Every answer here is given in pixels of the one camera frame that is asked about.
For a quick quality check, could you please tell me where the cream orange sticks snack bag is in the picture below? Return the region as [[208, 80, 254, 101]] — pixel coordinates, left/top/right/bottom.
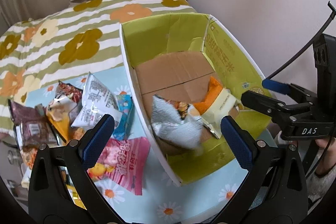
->
[[193, 76, 244, 139]]

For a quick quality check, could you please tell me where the brown snack bag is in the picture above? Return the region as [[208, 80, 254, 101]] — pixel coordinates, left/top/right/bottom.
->
[[7, 100, 57, 148]]

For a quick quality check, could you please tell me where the red yellow chips bag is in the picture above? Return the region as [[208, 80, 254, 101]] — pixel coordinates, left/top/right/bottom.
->
[[46, 81, 83, 143]]

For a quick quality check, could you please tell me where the person's right hand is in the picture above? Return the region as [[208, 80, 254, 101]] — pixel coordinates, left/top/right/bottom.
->
[[315, 138, 336, 178]]

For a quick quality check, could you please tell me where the white fleece right sleeve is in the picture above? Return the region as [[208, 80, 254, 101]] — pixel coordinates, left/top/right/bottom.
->
[[307, 166, 335, 208]]

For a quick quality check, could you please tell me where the pink snack bag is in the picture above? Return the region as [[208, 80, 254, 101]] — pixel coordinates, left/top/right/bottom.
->
[[87, 137, 150, 196]]

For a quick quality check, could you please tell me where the white silver snack bag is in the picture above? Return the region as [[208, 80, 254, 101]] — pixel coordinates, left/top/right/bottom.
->
[[71, 73, 122, 128]]

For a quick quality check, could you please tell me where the blue small snack packet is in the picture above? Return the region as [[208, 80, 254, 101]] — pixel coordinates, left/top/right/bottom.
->
[[113, 94, 133, 141]]

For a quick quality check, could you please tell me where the floral striped quilt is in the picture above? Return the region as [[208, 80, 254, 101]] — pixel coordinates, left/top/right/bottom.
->
[[1, 0, 194, 136]]

